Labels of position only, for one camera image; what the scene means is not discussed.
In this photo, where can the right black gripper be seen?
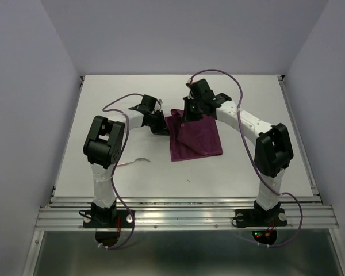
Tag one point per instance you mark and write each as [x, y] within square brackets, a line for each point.
[187, 117]

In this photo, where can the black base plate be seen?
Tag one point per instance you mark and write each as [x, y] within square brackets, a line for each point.
[245, 218]
[122, 219]

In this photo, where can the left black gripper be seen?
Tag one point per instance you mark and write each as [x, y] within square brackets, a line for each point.
[162, 129]

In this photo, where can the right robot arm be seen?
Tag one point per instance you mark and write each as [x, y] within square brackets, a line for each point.
[273, 148]

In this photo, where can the aluminium rail frame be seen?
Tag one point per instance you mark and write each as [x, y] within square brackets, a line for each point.
[183, 210]

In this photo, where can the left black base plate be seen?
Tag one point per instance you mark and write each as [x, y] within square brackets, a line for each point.
[122, 219]

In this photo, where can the purple cloth napkin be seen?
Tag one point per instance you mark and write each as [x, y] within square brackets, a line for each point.
[192, 140]

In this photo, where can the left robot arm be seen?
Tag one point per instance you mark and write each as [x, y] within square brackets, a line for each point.
[105, 144]

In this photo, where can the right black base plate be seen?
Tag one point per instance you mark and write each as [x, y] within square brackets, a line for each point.
[245, 218]

